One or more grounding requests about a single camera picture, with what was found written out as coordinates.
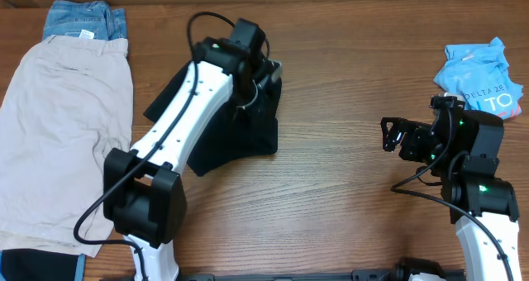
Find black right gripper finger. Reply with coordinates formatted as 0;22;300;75
383;132;402;152
380;117;417;136

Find black t-shirt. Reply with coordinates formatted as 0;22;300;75
132;61;282;176

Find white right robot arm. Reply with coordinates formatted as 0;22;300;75
380;110;522;280

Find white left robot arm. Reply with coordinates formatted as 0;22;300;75
102;38;283;280

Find light blue printed t-shirt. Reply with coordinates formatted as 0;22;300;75
433;37;523;119

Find blue denim jeans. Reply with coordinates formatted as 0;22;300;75
42;0;127;40

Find beige shorts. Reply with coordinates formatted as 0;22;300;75
1;36;133;256

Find black garment with blue trim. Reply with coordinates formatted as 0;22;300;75
1;249;86;281

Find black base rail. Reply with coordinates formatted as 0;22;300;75
176;258;466;281

